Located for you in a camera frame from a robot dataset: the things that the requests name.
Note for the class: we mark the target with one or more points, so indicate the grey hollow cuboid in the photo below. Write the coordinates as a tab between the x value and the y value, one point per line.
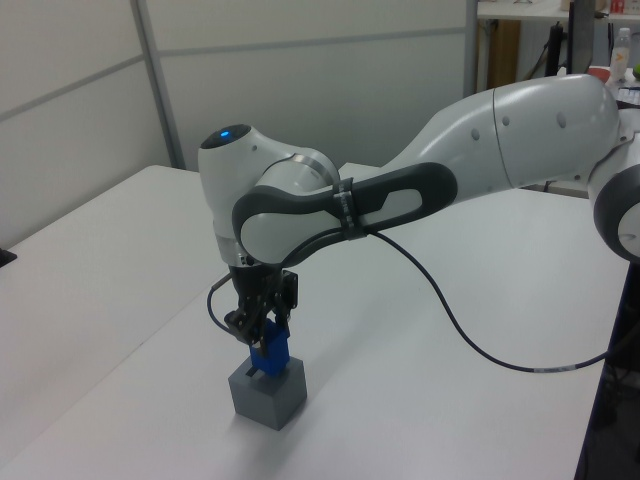
260	405

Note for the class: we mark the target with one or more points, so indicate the blue block with knob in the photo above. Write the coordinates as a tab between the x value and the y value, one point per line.
274	355

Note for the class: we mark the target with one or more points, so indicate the small black table clamp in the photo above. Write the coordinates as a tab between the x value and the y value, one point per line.
6	257

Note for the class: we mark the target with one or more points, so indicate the grey partition post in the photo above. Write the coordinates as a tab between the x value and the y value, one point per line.
471	40
159	90

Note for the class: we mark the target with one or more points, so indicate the red bowl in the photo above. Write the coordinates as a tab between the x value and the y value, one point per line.
599	73

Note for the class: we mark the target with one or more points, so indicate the clear plastic bottle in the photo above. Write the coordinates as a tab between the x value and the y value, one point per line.
621	55

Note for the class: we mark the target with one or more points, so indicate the brown wooden panel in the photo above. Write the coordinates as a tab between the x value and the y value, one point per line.
504	55

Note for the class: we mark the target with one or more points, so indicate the thick black frame post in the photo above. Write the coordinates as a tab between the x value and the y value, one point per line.
615	450

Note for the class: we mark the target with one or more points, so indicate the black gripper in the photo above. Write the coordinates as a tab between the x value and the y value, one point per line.
250	285

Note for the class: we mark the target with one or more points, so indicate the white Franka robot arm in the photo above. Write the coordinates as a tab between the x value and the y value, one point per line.
525	130

